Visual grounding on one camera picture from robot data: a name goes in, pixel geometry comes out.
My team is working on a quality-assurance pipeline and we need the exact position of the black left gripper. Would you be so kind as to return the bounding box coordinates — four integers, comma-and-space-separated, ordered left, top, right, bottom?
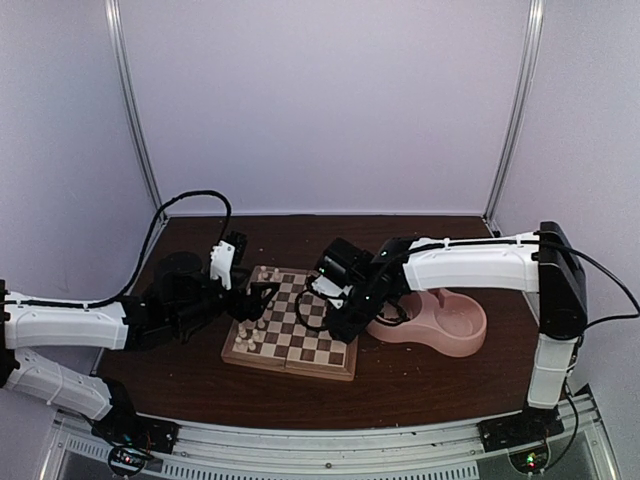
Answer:
171, 267, 279, 333

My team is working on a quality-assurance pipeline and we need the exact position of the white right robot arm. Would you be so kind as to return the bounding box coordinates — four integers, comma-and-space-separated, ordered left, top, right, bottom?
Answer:
310, 222, 587, 442

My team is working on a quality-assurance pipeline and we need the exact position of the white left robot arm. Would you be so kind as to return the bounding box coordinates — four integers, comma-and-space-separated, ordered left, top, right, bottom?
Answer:
1, 232, 279, 444

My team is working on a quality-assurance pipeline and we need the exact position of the white chess pieces row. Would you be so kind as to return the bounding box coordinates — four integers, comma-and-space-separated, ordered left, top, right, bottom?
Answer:
234, 265, 284, 354

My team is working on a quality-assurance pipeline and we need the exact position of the wooden chess board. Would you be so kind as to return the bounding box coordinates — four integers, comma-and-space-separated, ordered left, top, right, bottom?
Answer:
221, 265, 358, 381

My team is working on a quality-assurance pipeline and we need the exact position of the pink plastic double bowl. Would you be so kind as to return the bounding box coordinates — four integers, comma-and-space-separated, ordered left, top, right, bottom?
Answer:
366, 288, 487, 358

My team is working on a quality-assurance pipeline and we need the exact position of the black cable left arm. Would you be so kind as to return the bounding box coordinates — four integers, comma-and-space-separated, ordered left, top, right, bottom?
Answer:
85, 190, 234, 306

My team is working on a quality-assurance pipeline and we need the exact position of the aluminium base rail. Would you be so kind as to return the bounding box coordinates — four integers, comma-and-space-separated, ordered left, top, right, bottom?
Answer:
40, 395, 611, 480

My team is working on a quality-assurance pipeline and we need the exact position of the aluminium frame post left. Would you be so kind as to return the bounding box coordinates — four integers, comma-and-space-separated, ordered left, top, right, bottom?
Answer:
104, 0, 162, 209

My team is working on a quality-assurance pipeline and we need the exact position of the aluminium frame post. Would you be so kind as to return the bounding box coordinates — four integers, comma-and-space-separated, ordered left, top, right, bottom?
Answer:
104, 0, 162, 209
483, 0, 546, 232

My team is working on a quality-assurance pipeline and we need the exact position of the aluminium frame post right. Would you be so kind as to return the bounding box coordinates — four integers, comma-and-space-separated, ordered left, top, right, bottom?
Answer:
483, 0, 546, 232

